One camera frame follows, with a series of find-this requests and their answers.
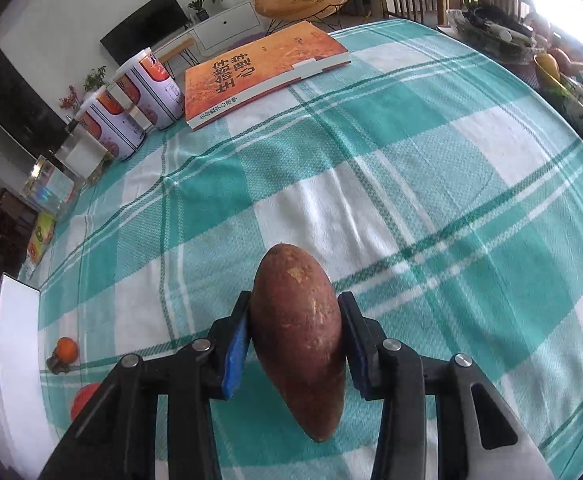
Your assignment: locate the small orange tangerine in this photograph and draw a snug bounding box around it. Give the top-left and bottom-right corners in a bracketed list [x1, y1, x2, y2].
[55, 337, 79, 365]

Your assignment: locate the reddish brown sweet potato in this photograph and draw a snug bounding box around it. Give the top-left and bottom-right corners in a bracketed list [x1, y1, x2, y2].
[249, 244, 346, 442]

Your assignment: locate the red apple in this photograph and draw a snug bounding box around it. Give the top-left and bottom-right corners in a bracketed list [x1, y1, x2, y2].
[70, 382, 101, 420]

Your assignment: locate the dark brown chestnut far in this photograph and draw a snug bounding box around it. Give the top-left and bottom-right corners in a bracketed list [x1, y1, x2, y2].
[45, 353, 70, 375]

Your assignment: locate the teal plaid tablecloth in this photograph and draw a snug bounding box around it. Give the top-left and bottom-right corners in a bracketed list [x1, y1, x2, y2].
[30, 20, 583, 479]

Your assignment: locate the clear jar gold lid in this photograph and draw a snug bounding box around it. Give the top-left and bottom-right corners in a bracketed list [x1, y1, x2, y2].
[22, 156, 78, 220]

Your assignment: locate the left orange white canister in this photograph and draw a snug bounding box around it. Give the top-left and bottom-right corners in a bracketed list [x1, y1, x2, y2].
[75, 84, 145, 160]

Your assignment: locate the orange white canister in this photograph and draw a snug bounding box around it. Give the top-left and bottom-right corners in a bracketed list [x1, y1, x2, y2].
[113, 48, 184, 130]
[75, 84, 145, 160]

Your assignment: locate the red flower plant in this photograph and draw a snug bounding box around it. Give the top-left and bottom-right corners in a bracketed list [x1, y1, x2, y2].
[60, 84, 82, 114]

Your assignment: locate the dark display cabinet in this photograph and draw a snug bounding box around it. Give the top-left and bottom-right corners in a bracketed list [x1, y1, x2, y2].
[0, 49, 68, 164]

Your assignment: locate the right orange white canister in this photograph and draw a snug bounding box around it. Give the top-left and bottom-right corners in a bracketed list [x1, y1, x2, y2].
[113, 48, 184, 130]

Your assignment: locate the fruit basket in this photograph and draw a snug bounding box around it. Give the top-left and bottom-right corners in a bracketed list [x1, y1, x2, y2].
[533, 52, 583, 137]

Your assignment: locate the green leafy plant left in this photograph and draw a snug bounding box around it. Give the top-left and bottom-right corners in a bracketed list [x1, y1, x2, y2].
[83, 65, 107, 92]

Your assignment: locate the orange book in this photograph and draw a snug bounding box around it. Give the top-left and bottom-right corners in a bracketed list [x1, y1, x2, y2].
[184, 21, 350, 130]

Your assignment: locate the black television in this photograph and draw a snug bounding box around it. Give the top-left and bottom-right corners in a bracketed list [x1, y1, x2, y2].
[100, 0, 190, 65]

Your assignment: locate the white tv cabinet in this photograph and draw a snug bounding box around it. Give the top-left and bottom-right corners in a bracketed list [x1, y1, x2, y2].
[152, 1, 264, 66]

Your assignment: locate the small potted plant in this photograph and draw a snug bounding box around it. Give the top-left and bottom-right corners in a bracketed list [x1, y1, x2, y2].
[188, 0, 209, 22]

